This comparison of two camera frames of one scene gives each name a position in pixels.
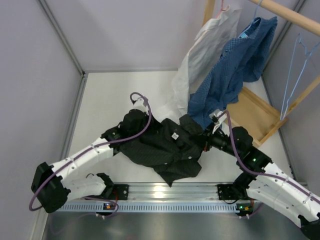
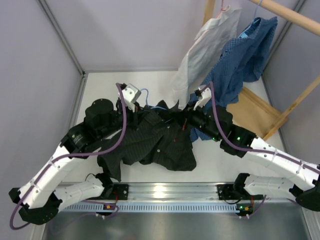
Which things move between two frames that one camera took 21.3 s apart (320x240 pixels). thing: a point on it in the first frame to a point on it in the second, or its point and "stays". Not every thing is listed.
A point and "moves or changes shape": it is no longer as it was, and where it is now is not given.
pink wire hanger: x=222 y=8 stays
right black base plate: x=227 y=192 stays
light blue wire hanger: x=308 y=54 to x=155 y=107
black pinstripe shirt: x=172 y=148 moves or changes shape
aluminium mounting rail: x=179 y=192 stays
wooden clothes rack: x=251 y=114 stays
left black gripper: x=151 y=124 to x=135 y=116
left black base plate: x=120 y=191 stays
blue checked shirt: x=242 y=59 stays
